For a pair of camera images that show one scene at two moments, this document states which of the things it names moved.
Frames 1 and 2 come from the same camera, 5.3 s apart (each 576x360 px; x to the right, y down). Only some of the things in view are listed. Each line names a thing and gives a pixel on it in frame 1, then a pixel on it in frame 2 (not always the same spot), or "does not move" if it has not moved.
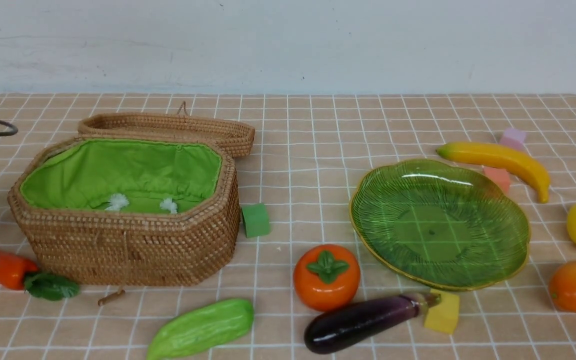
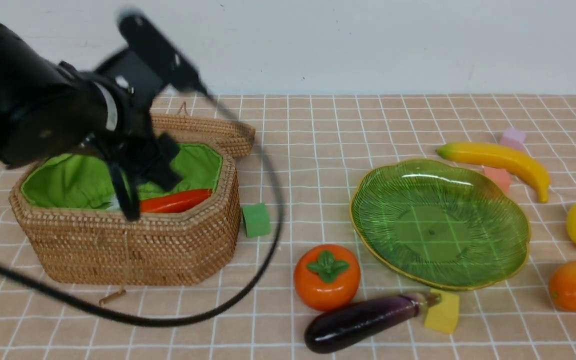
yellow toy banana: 507,155 does not move
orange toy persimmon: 326,277 does not move
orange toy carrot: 14,272 to 175,203
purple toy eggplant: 336,327 does not move
